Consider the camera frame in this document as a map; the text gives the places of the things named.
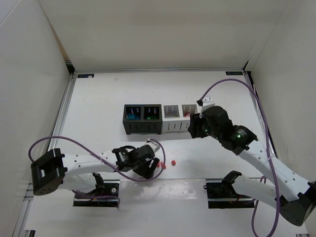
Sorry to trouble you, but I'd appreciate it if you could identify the cyan lego brick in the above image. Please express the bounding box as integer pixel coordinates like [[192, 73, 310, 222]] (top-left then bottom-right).
[[126, 113, 140, 120]]

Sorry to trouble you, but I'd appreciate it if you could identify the green square lego brick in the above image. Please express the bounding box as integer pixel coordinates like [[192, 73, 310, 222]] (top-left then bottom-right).
[[145, 116, 158, 120]]

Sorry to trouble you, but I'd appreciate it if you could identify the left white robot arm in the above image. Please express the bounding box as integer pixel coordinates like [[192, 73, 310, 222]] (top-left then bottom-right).
[[31, 141, 159, 196]]

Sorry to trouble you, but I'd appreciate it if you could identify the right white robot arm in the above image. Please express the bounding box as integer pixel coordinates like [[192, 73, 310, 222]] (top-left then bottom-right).
[[188, 106, 316, 226]]

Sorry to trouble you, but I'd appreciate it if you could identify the white double bin container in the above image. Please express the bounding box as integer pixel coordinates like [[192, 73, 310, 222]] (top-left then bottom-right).
[[162, 104, 198, 133]]

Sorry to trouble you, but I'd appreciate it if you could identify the black double bin container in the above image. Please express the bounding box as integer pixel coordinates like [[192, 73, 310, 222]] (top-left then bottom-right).
[[122, 104, 162, 135]]

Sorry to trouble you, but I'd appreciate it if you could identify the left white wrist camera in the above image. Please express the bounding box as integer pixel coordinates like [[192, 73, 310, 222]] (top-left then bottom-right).
[[145, 139, 160, 153]]

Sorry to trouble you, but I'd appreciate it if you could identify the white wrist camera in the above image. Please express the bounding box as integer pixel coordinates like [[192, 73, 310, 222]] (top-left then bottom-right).
[[145, 139, 160, 153], [197, 96, 215, 109]]

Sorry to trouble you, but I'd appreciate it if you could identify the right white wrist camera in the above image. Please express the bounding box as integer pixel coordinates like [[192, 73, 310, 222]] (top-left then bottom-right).
[[197, 96, 215, 109]]

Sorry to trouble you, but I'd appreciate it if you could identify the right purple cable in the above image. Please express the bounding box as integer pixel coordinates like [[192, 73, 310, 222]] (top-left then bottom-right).
[[201, 78, 281, 237]]

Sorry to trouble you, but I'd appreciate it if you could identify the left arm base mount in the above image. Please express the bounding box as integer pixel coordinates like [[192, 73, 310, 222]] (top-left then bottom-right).
[[72, 173, 120, 208]]

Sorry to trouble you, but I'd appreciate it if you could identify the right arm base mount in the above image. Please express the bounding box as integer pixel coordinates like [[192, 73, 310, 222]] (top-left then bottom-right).
[[203, 170, 255, 209]]

